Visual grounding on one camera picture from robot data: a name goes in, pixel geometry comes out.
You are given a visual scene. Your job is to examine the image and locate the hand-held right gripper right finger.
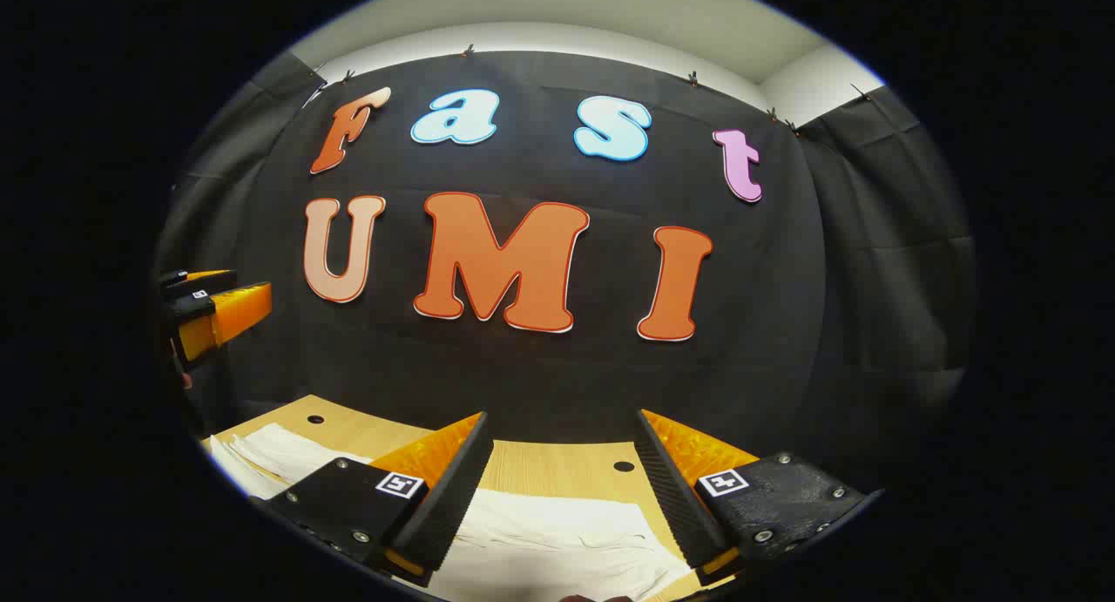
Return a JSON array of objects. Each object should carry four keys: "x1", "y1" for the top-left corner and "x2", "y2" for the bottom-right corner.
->
[{"x1": 633, "y1": 409, "x2": 875, "y2": 588}]

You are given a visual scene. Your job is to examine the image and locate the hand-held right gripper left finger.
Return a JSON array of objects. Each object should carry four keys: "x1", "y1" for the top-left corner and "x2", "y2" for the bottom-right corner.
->
[{"x1": 260, "y1": 412, "x2": 495, "y2": 588}]

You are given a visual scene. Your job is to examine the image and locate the white jeans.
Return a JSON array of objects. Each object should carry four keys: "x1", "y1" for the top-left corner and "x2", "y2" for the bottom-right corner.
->
[{"x1": 205, "y1": 423, "x2": 695, "y2": 602}]

